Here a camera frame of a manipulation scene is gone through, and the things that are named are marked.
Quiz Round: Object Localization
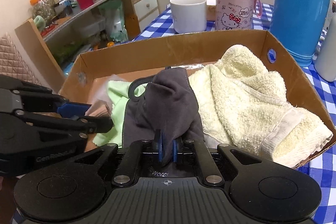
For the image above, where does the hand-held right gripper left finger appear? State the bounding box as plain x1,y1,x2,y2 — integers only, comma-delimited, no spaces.
67,130,164,186

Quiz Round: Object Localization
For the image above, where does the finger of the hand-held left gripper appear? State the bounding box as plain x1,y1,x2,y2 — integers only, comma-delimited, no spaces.
0,74,91,118
15,109,114,139

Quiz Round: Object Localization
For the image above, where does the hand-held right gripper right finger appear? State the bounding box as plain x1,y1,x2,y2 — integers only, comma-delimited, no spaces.
172,135,265,186

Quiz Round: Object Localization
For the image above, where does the pink scrunchie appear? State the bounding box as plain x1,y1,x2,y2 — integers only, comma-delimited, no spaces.
85,99,112,119

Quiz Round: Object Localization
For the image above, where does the dark grey face mask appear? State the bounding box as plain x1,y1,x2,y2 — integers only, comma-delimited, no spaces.
123,69,206,180

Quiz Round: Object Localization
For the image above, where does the light green cloth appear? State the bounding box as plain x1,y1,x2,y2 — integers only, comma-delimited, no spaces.
93,81,148,148

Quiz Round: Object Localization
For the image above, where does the cream towel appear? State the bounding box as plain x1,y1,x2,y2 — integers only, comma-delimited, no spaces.
188,44,333,168

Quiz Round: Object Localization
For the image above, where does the cardboard box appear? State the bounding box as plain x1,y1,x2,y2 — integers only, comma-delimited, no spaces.
58,30,336,170

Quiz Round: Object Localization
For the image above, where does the quilted beige chair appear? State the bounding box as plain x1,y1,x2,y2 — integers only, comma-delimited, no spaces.
0,32,53,90

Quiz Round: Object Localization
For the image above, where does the green sponge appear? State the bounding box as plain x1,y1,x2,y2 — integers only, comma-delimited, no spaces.
34,15,47,30

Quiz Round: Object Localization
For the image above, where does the white jug with green lid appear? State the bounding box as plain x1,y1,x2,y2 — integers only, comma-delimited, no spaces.
105,1,129,41

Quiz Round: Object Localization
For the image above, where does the orange lid jar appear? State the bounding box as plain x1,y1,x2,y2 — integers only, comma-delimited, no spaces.
29,0,56,20

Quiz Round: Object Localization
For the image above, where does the wooden shelf cabinet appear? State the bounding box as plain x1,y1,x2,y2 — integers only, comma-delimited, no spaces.
14,0,160,88

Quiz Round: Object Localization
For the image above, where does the white mug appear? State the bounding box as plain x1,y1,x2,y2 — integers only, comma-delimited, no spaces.
170,0,207,34

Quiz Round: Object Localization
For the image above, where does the pink cartoon cup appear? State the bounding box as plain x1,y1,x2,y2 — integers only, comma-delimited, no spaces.
213,0,262,31

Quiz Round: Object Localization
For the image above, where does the white insulated bottle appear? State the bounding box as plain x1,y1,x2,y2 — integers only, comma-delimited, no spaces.
314,0,336,82

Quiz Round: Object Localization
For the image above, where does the blue thermos flask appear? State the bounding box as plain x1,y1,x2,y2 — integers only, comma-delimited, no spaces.
268,0,336,68

